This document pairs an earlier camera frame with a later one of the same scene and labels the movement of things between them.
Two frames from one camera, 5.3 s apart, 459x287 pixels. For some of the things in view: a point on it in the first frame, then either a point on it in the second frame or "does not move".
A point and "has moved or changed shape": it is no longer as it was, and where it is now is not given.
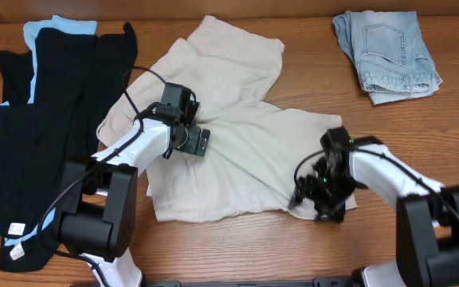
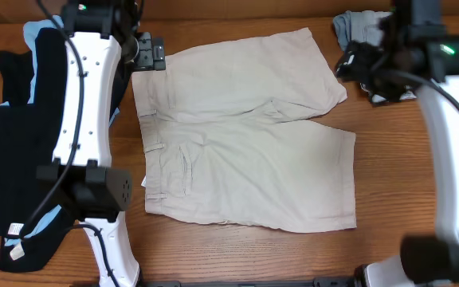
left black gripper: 190,145 -> 151,55
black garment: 65,85 does not move
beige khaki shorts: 256,147 has moved or changed shape
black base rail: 322,281 does not move
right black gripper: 306,189 -> 357,67
